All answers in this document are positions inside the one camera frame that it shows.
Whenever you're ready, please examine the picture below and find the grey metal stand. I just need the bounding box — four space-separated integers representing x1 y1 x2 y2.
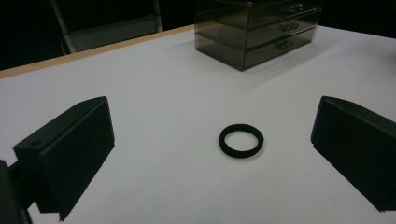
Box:
49 0 163 55

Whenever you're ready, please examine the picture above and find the smoky clear drawer organizer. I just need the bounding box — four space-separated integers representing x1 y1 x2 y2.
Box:
193 0 322 72

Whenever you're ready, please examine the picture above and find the black elastic hair tie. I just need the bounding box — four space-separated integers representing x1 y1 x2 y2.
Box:
219 123 265 159

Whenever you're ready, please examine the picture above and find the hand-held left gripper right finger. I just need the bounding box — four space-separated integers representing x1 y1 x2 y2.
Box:
310 95 396 213

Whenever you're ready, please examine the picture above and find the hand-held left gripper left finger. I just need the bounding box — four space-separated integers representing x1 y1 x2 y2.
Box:
12 96 116 222

